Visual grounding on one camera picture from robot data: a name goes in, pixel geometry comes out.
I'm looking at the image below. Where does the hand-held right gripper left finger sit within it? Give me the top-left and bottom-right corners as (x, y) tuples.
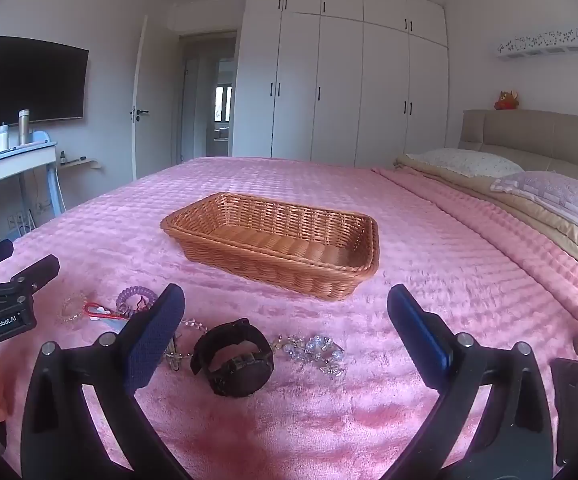
(20, 283), (190, 480)

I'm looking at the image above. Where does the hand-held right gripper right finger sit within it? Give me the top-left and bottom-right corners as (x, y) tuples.
(386, 284), (554, 480)

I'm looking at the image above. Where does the metal hair clip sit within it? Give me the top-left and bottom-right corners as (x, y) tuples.
(165, 344), (193, 372)

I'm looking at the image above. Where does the pearl chain bracelet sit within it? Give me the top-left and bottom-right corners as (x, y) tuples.
(179, 317), (210, 335)

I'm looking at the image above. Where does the pale beaded bracelet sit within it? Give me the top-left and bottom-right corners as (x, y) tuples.
(58, 292), (94, 325)

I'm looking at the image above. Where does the purple spiral hair tie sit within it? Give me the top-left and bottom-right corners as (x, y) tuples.
(116, 286), (162, 317)

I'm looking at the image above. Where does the red cord white charm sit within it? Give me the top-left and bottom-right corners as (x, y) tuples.
(83, 302), (130, 322)

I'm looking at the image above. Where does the black wrist watch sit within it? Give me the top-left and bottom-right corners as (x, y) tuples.
(190, 318), (276, 398)

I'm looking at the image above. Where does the clear crystal bracelet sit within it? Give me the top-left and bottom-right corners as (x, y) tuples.
(271, 334), (347, 383)

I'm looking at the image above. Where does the brown wicker basket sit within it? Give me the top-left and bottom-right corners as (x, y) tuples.
(160, 192), (380, 302)

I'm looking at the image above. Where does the white desk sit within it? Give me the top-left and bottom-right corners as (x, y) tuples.
(0, 140), (60, 221)

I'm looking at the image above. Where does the small wooden shelf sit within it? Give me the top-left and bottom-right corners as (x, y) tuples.
(61, 156), (102, 171)

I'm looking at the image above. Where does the light blue chair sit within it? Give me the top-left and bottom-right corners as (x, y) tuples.
(29, 130), (67, 218)

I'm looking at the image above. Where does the pink plush blanket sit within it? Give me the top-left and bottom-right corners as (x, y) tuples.
(0, 156), (578, 480)

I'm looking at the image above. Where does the beige quilt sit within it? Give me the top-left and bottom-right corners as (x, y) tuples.
(394, 155), (578, 266)

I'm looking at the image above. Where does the white door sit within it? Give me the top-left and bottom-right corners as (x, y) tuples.
(131, 15), (152, 181)

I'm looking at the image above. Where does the white floral pillow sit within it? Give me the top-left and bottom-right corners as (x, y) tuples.
(406, 148), (524, 179)

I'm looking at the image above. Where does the purple patterned pillow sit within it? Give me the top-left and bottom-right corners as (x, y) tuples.
(491, 170), (578, 248)

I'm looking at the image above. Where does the beige padded headboard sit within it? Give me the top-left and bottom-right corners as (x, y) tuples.
(458, 109), (578, 178)

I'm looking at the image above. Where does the white wardrobe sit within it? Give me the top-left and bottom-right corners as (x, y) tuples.
(232, 0), (450, 171)

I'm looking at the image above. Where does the black wall television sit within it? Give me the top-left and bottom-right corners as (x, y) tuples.
(0, 36), (90, 134)

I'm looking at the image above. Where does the white cutout wall shelf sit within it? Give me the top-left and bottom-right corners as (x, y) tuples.
(495, 27), (578, 61)

